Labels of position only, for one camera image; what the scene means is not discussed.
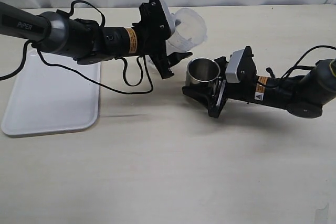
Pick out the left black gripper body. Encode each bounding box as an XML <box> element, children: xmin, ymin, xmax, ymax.
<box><xmin>133</xmin><ymin>0</ymin><xmax>174</xmax><ymax>79</ymax></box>

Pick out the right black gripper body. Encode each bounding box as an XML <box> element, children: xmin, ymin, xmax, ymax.
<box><xmin>208</xmin><ymin>46</ymin><xmax>257</xmax><ymax>118</ymax></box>

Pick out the stainless steel cup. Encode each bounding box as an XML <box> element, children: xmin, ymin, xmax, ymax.
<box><xmin>185</xmin><ymin>57</ymin><xmax>221</xmax><ymax>86</ymax></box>

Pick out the clear plastic measuring cup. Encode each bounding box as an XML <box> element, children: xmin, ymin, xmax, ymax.
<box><xmin>166</xmin><ymin>7</ymin><xmax>207</xmax><ymax>55</ymax></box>

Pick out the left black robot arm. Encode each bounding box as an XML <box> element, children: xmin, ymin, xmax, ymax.
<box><xmin>1</xmin><ymin>0</ymin><xmax>192</xmax><ymax>79</ymax></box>

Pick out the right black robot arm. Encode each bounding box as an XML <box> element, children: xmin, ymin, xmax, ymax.
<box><xmin>182</xmin><ymin>46</ymin><xmax>335</xmax><ymax>119</ymax></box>

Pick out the white rectangular plastic tray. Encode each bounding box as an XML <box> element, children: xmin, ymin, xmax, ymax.
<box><xmin>1</xmin><ymin>49</ymin><xmax>100</xmax><ymax>137</ymax></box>

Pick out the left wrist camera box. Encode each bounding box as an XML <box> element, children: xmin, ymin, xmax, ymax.
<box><xmin>158</xmin><ymin>0</ymin><xmax>176</xmax><ymax>38</ymax></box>

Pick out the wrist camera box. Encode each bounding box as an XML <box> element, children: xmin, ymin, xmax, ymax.
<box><xmin>158</xmin><ymin>0</ymin><xmax>176</xmax><ymax>38</ymax></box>
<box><xmin>225</xmin><ymin>49</ymin><xmax>245</xmax><ymax>83</ymax></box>

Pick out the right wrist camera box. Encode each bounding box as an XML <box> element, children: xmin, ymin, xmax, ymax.
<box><xmin>225</xmin><ymin>49</ymin><xmax>245</xmax><ymax>83</ymax></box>

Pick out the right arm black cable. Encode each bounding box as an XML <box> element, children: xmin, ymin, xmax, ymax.
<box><xmin>265</xmin><ymin>45</ymin><xmax>336</xmax><ymax>87</ymax></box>

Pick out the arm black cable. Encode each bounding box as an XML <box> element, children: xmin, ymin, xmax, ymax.
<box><xmin>0</xmin><ymin>0</ymin><xmax>154</xmax><ymax>95</ymax></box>
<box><xmin>265</xmin><ymin>45</ymin><xmax>336</xmax><ymax>87</ymax></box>

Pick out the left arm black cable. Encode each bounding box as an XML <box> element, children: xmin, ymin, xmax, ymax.
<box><xmin>0</xmin><ymin>0</ymin><xmax>154</xmax><ymax>95</ymax></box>

